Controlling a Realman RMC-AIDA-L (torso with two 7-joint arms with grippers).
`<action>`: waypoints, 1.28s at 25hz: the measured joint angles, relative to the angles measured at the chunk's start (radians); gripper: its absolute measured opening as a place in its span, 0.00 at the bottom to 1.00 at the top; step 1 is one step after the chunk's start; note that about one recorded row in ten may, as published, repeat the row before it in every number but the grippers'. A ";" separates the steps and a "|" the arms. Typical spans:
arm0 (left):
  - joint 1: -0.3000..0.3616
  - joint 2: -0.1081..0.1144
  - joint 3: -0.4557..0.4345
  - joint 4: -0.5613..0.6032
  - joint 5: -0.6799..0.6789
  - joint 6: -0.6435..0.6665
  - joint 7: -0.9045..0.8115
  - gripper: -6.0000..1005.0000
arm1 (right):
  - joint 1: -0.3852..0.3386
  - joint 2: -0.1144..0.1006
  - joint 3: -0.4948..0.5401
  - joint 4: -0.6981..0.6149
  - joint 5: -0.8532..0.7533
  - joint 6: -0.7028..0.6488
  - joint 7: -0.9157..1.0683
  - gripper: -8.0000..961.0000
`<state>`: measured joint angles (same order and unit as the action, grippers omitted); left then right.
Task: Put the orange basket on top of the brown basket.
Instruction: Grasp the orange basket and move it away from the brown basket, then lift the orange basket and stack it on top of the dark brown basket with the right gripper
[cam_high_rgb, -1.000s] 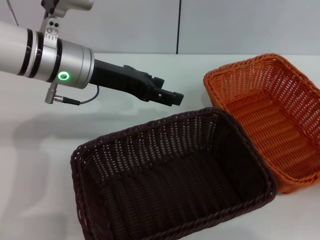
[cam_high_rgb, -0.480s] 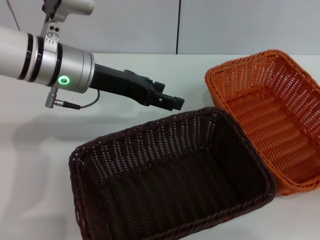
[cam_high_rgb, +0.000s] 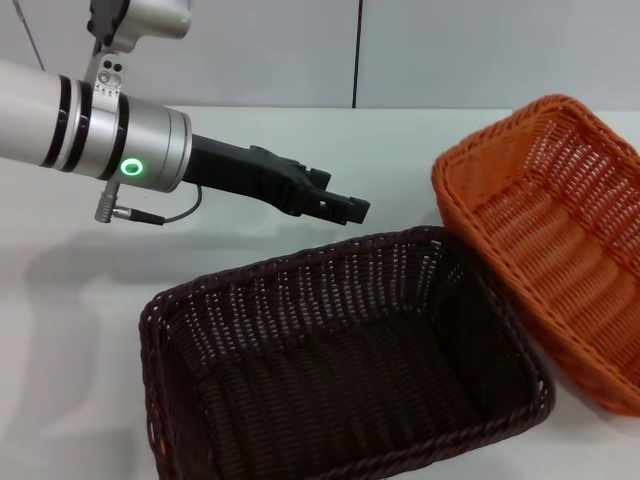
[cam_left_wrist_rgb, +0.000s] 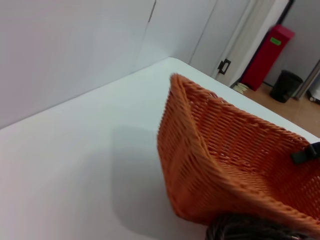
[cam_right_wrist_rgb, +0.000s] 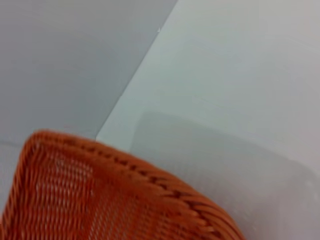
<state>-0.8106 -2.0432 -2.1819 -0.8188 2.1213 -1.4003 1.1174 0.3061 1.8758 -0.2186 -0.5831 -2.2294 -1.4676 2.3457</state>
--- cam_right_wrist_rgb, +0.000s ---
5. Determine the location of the orange woven basket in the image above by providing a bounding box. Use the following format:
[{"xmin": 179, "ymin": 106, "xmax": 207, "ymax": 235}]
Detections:
[{"xmin": 0, "ymin": 129, "xmax": 247, "ymax": 240}]

